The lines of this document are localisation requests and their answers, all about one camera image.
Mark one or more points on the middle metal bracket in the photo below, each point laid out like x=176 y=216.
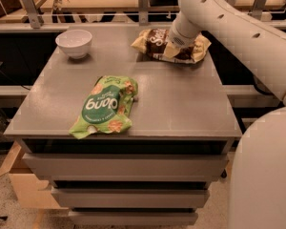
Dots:
x=143 y=6

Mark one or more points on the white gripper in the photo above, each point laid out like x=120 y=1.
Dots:
x=180 y=41

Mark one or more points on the left metal bracket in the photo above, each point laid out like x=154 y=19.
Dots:
x=35 y=19

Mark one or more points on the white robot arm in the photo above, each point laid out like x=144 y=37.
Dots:
x=257 y=198

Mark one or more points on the green rice chip bag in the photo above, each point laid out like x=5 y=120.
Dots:
x=107 y=108

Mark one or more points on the grey drawer cabinet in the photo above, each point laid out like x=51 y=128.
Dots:
x=156 y=173

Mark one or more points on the brown chip bag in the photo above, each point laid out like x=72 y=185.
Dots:
x=153 y=43

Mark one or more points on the white ceramic bowl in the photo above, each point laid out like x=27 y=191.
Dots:
x=74 y=43

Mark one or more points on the wooden box on floor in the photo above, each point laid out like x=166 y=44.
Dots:
x=31 y=192

